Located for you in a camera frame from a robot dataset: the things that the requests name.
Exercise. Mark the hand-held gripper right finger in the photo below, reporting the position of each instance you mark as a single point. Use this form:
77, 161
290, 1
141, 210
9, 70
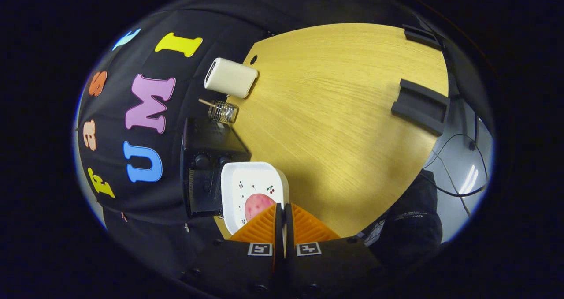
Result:
326, 268

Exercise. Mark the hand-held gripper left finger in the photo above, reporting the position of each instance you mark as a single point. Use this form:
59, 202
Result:
246, 268

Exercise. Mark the pink round food slice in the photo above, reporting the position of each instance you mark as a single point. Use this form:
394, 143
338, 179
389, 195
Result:
257, 204

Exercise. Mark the white square plate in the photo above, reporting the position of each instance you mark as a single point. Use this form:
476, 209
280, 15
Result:
251, 175

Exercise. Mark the black toaster oven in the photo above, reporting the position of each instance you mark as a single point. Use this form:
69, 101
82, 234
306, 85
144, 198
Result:
207, 140

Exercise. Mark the white toaster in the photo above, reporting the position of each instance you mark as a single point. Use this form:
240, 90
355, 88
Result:
231, 78

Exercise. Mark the person's black jacket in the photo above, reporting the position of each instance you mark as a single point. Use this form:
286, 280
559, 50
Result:
414, 228

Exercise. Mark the black backdrop cloth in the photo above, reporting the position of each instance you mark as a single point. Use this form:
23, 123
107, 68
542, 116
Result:
145, 202

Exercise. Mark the wooden stick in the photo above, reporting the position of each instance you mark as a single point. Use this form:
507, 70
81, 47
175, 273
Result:
205, 101

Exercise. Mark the black foam block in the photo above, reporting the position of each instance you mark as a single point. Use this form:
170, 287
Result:
421, 36
421, 107

